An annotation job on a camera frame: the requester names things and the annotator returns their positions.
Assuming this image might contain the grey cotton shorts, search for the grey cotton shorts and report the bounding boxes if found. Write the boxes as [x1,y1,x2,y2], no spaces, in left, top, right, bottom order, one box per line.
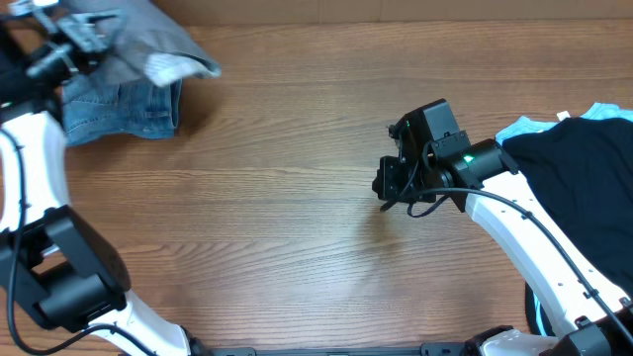
[62,0,222,87]

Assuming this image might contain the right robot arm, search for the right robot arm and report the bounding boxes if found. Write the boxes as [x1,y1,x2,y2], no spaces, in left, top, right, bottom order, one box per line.
[372,99,632,356]

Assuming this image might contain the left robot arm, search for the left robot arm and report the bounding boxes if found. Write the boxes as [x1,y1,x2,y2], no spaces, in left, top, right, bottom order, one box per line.
[1,1,206,355]

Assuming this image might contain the folded blue denim shorts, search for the folded blue denim shorts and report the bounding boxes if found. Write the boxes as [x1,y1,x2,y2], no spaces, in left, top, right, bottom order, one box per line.
[62,76,183,146]

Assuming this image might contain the light blue t-shirt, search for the light blue t-shirt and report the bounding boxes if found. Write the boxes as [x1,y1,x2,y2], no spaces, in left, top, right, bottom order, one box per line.
[496,102,632,336]

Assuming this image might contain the black t-shirt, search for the black t-shirt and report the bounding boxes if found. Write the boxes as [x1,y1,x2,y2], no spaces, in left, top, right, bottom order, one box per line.
[501,117,633,337]

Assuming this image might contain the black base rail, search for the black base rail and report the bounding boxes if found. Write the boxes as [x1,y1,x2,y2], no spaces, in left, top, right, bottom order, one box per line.
[208,342,470,356]

